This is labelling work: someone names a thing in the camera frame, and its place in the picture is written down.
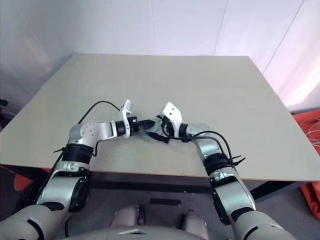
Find orange object beside dark seat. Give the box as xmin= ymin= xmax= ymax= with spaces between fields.
xmin=11 ymin=172 xmax=34 ymax=191

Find grey rounded right robot leg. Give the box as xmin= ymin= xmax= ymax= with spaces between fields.
xmin=180 ymin=209 xmax=210 ymax=239

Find grey robot torso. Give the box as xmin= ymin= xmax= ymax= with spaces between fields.
xmin=62 ymin=224 xmax=209 ymax=240

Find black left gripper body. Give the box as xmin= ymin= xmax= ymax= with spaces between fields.
xmin=128 ymin=115 xmax=141 ymax=136

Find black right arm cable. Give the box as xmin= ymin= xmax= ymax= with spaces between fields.
xmin=166 ymin=130 xmax=236 ymax=166

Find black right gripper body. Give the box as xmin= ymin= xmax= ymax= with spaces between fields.
xmin=161 ymin=119 xmax=176 ymax=137

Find black tape strip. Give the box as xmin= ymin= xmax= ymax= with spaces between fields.
xmin=149 ymin=197 xmax=182 ymax=207

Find grey rounded robot leg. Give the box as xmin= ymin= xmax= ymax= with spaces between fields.
xmin=180 ymin=209 xmax=210 ymax=239
xmin=109 ymin=202 xmax=146 ymax=228

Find white cord bundle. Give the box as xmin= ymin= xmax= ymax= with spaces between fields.
xmin=298 ymin=115 xmax=320 ymax=146

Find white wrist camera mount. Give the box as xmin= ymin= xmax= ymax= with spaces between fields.
xmin=160 ymin=101 xmax=184 ymax=139
xmin=119 ymin=99 xmax=134 ymax=139

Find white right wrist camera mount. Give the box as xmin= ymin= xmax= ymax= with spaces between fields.
xmin=160 ymin=101 xmax=184 ymax=139

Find grey rounded left robot leg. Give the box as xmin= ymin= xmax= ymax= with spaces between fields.
xmin=109 ymin=202 xmax=146 ymax=228

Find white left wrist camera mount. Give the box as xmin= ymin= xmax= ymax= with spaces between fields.
xmin=119 ymin=99 xmax=134 ymax=139

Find silver round motor lid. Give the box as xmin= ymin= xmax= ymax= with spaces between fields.
xmin=146 ymin=118 xmax=165 ymax=136

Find black table frame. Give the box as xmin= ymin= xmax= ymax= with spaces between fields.
xmin=88 ymin=170 xmax=305 ymax=201

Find orange bag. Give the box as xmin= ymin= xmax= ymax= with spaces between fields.
xmin=299 ymin=182 xmax=320 ymax=216

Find orange cloth with white cords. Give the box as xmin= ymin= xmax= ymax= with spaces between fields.
xmin=291 ymin=112 xmax=320 ymax=146

